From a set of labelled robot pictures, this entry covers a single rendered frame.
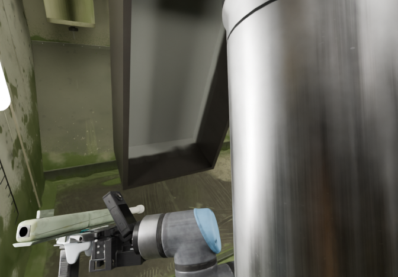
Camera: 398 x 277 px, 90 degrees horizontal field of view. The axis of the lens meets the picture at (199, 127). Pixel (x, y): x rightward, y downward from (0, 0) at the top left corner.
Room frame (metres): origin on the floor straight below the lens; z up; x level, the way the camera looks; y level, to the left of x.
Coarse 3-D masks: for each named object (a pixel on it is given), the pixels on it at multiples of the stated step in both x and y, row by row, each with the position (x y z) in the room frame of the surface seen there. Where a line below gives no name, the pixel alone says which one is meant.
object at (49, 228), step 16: (144, 208) 0.62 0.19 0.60; (32, 224) 0.27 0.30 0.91; (48, 224) 0.28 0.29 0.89; (64, 224) 0.31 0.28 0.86; (80, 224) 0.34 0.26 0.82; (96, 224) 0.38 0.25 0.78; (32, 240) 0.25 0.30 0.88; (48, 240) 0.27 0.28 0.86; (64, 240) 0.30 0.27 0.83; (64, 256) 0.29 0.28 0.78; (64, 272) 0.27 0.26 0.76
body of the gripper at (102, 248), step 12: (108, 228) 0.31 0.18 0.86; (96, 240) 0.30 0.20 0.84; (108, 240) 0.29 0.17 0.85; (120, 240) 0.31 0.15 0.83; (132, 240) 0.29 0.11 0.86; (96, 252) 0.29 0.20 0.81; (108, 252) 0.28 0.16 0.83; (120, 252) 0.29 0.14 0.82; (132, 252) 0.29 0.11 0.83; (108, 264) 0.26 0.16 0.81; (120, 264) 0.27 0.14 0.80; (132, 264) 0.27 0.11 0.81
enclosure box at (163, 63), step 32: (128, 0) 0.71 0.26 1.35; (160, 0) 1.11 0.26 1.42; (192, 0) 1.19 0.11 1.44; (128, 32) 0.72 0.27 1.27; (160, 32) 1.14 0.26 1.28; (192, 32) 1.24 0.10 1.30; (224, 32) 1.27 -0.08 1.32; (128, 64) 0.74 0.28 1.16; (160, 64) 1.18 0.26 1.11; (192, 64) 1.29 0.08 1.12; (224, 64) 1.23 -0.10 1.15; (128, 96) 0.77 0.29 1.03; (160, 96) 1.23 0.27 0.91; (192, 96) 1.35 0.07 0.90; (224, 96) 1.18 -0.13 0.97; (128, 128) 0.79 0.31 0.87; (160, 128) 1.29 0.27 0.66; (192, 128) 1.43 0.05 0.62; (224, 128) 1.13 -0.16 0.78; (128, 160) 0.83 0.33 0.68; (160, 160) 1.13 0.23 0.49; (192, 160) 1.20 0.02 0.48
